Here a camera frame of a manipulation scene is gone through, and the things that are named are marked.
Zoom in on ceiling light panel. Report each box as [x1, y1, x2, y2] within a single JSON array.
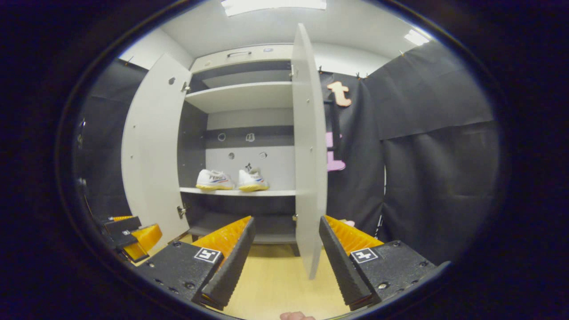
[[404, 29, 431, 46], [221, 0, 327, 17]]

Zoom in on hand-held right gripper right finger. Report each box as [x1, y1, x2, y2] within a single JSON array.
[[319, 215, 449, 311]]

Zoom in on white cabinet door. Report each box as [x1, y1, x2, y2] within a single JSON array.
[[291, 23, 329, 280], [121, 53, 192, 250]]

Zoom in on white shoe cabinet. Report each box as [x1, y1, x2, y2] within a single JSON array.
[[177, 43, 297, 257]]

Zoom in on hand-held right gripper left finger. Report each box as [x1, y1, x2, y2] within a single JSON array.
[[136, 216, 257, 311]]

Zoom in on white shoe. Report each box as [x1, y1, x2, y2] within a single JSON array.
[[196, 169, 235, 191], [237, 168, 269, 192]]

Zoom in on black backdrop cloth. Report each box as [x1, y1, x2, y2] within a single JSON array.
[[76, 58, 149, 220], [365, 40, 501, 265], [318, 69, 387, 238]]

